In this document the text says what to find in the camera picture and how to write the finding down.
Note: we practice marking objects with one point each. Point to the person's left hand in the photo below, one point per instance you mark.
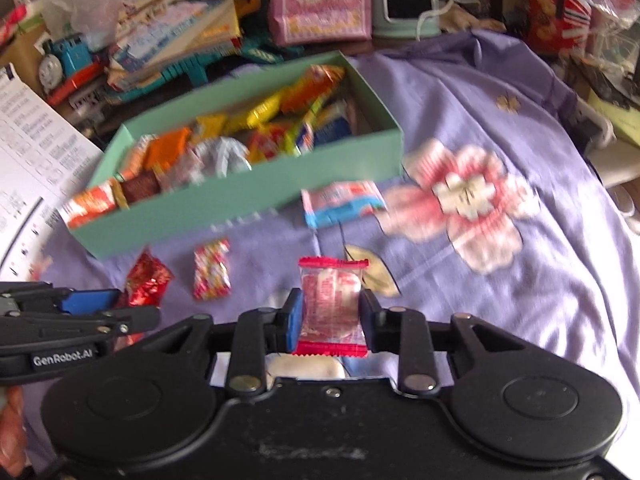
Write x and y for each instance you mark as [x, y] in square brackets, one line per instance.
[13, 434]

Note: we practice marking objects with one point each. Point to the red Skittles bag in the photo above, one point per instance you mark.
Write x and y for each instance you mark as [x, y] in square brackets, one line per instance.
[270, 141]

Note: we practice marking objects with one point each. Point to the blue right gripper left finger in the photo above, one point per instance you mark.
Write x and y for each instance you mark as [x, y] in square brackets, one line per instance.
[288, 321]

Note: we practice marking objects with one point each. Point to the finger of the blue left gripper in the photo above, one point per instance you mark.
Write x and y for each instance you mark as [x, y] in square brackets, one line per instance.
[128, 321]
[89, 302]

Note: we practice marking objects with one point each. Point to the small red-edged candy packet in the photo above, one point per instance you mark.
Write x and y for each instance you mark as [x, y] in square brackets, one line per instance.
[331, 324]

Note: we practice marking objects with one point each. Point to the small flowery candy packet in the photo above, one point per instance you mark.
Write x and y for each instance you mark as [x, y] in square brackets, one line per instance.
[211, 273]

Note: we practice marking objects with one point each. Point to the white power strip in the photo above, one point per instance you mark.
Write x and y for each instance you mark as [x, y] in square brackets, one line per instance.
[589, 129]

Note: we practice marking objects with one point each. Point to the blue Thomas toy train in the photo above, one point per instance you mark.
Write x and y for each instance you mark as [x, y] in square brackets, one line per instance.
[67, 66]

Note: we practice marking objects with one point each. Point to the red cookie tin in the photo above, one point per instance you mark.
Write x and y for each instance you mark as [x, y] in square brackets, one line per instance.
[556, 26]

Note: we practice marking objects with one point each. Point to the clear plastic bag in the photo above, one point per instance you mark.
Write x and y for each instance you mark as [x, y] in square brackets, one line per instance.
[94, 20]

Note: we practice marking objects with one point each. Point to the mint green small appliance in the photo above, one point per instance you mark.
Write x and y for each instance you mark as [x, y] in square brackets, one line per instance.
[405, 19]

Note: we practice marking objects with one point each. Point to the clear orange cracker packet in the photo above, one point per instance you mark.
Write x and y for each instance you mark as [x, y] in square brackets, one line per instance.
[133, 161]

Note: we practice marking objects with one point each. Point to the dark red Surely Love packet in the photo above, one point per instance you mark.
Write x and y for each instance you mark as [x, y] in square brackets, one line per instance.
[134, 190]

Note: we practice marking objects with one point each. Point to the purple floral cloth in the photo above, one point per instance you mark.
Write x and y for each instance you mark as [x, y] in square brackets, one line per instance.
[509, 279]

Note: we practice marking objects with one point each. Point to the drawing mat toy box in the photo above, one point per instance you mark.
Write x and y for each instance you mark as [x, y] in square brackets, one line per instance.
[164, 32]

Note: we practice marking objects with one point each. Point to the teal toy track bridge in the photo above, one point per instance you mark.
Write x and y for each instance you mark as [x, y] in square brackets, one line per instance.
[257, 49]

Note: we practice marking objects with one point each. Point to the orange Winsun snack packet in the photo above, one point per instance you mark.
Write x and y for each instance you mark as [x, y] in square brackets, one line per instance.
[164, 150]

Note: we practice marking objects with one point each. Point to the pink blue wafer packet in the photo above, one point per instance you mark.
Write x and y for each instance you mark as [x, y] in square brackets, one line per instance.
[341, 202]

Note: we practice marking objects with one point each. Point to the yellow barcode snack bar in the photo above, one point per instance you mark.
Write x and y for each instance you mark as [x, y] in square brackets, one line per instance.
[209, 126]

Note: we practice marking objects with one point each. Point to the silver white snack packet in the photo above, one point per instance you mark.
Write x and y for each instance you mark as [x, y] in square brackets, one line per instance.
[223, 156]

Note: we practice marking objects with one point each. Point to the yellow gold long snack bag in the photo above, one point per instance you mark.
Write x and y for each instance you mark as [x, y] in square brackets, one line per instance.
[256, 115]

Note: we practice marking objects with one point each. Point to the white printed instruction sheet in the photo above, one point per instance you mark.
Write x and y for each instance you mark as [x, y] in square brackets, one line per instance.
[45, 161]

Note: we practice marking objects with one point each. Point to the yellow green snack bar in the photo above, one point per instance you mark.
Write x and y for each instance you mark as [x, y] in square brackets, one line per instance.
[299, 138]

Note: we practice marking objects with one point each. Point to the pink white patterned packet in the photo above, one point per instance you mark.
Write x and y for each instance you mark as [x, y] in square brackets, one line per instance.
[188, 169]

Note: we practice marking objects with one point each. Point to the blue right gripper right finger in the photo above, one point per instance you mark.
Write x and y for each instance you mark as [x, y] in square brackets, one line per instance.
[373, 321]

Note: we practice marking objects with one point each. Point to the blue sea salt cracker packet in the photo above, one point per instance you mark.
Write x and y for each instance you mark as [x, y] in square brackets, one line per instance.
[333, 124]

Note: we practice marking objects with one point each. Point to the orange chips snack bag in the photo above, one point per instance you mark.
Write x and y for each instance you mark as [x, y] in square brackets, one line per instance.
[317, 81]

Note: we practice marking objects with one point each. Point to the orange red long snack packet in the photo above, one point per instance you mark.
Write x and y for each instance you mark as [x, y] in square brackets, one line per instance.
[89, 205]

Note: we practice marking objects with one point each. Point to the crinkled red foil candy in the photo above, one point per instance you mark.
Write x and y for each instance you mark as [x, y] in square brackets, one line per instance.
[146, 282]

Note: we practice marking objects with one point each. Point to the pink gift bag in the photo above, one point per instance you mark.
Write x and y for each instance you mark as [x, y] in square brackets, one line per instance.
[296, 22]

